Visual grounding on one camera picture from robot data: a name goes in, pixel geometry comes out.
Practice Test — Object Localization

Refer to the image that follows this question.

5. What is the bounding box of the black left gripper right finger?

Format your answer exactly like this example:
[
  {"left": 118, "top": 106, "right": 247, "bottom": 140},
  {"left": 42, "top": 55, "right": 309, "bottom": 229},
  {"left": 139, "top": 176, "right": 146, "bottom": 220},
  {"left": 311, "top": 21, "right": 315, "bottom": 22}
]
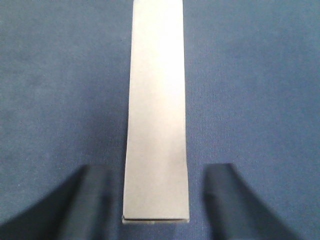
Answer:
[{"left": 203, "top": 163, "right": 301, "bottom": 240}]

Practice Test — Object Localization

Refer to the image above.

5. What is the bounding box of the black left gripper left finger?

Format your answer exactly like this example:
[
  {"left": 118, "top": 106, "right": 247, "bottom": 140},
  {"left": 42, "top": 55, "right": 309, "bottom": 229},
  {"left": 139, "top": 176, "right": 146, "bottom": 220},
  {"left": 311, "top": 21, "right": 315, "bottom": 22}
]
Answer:
[{"left": 0, "top": 165, "right": 114, "bottom": 240}]

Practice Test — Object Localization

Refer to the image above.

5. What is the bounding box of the brown cardboard package box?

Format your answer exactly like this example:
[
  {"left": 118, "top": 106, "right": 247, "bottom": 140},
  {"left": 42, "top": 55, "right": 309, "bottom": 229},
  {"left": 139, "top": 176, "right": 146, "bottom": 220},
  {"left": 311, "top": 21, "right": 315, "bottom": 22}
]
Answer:
[{"left": 122, "top": 0, "right": 190, "bottom": 224}]

